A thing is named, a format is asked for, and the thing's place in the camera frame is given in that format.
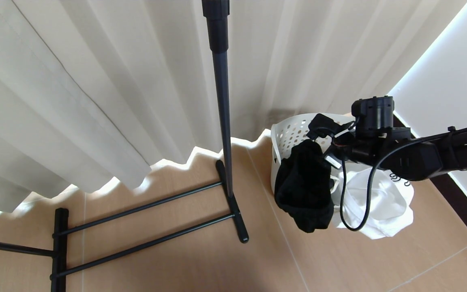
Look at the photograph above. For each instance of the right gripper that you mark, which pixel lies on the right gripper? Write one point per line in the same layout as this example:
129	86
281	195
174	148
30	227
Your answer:
353	148

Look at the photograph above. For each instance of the black shorts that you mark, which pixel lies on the black shorts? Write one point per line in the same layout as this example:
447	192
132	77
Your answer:
304	186

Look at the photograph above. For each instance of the white laundry basket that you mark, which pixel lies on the white laundry basket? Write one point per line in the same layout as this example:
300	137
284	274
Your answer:
290	129

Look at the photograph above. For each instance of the black clothes rack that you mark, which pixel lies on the black clothes rack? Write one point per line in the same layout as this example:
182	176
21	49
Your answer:
222	101

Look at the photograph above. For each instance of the white garment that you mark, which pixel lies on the white garment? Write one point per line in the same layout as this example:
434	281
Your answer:
387	202

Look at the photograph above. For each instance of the white curtain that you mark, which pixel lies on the white curtain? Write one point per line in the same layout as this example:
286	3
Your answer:
95	81

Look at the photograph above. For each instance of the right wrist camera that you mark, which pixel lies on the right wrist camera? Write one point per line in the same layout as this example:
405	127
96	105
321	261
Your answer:
322	121

